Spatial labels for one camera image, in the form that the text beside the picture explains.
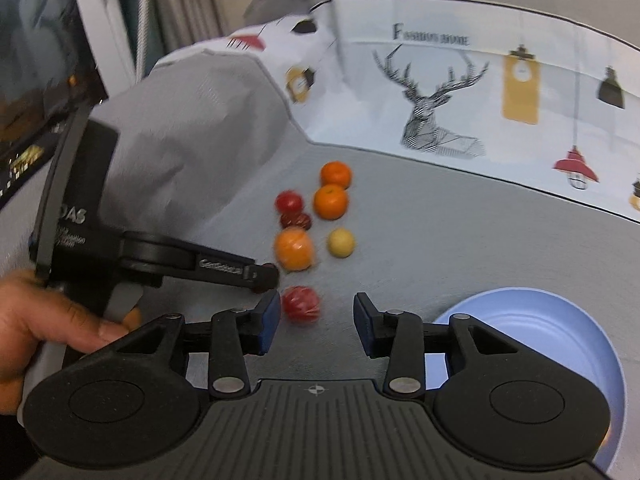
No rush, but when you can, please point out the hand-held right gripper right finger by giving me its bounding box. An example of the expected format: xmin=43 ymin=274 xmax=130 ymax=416
xmin=353 ymin=291 xmax=528 ymax=395

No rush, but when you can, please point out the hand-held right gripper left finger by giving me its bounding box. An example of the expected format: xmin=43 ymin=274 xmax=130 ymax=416
xmin=107 ymin=290 xmax=282 ymax=401

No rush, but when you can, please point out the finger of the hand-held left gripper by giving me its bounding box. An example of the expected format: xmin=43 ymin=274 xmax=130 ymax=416
xmin=170 ymin=240 xmax=280 ymax=294

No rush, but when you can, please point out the bright red tomato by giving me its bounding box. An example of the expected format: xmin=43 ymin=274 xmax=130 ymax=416
xmin=281 ymin=286 xmax=321 ymax=323

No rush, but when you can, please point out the large orange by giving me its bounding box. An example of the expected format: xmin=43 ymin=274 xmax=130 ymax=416
xmin=273 ymin=227 xmax=315 ymax=271

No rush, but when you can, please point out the yellow round fruit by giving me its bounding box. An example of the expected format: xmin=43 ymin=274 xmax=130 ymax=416
xmin=327 ymin=228 xmax=356 ymax=259

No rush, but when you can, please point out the medium orange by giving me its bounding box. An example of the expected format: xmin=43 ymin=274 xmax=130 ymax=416
xmin=313 ymin=184 xmax=349 ymax=221

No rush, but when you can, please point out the small orange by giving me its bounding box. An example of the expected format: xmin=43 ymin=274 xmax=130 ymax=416
xmin=320 ymin=161 xmax=353 ymax=189

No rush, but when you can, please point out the blue plate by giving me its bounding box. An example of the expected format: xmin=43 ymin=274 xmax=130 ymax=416
xmin=431 ymin=287 xmax=626 ymax=476

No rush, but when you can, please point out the person's left hand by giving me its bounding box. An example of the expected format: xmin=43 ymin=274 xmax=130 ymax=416
xmin=0 ymin=267 xmax=143 ymax=402

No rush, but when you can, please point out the grey folded quilt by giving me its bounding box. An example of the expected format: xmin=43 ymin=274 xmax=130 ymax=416
xmin=87 ymin=37 xmax=308 ymax=271

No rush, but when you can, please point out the dark glass window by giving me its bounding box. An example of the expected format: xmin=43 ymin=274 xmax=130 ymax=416
xmin=0 ymin=0 xmax=151 ymax=211

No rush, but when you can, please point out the grey curtain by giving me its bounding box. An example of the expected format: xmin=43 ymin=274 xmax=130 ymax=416
xmin=150 ymin=0 xmax=236 ymax=61

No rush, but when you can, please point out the deer print blanket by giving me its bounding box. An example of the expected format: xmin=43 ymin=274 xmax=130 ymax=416
xmin=227 ymin=0 xmax=640 ymax=221

